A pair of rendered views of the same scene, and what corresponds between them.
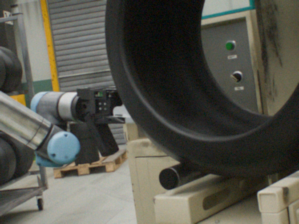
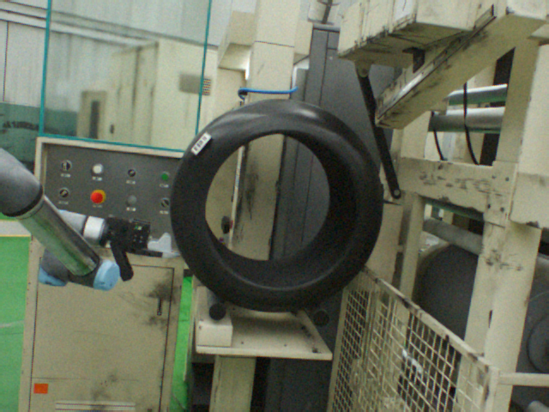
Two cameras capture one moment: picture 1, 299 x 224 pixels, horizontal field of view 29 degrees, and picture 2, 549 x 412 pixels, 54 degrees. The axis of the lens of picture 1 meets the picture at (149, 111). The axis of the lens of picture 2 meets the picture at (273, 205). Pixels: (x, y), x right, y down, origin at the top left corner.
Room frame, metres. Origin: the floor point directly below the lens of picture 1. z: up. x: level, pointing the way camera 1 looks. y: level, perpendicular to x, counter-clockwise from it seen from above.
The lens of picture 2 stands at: (0.15, 0.90, 1.36)
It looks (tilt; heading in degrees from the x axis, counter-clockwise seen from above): 7 degrees down; 313
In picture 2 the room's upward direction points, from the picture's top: 7 degrees clockwise
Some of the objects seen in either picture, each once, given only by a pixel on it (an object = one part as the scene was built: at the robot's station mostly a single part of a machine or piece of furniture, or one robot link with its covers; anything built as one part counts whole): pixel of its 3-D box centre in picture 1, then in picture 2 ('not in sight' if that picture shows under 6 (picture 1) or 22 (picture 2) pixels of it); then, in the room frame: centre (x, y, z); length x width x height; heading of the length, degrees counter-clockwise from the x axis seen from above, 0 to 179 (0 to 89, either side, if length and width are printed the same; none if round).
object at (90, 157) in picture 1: (90, 141); not in sight; (7.99, 0.88, 0.38); 1.20 x 0.80 x 0.76; 173
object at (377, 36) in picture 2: not in sight; (413, 23); (0.92, -0.40, 1.71); 0.61 x 0.25 x 0.15; 142
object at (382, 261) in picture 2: not in sight; (365, 241); (1.14, -0.67, 1.05); 0.20 x 0.15 x 0.30; 142
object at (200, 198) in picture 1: (216, 190); (212, 312); (1.28, -0.13, 0.84); 0.36 x 0.09 x 0.06; 142
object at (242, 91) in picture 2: not in sight; (267, 93); (1.41, -0.38, 1.51); 0.19 x 0.19 x 0.06; 52
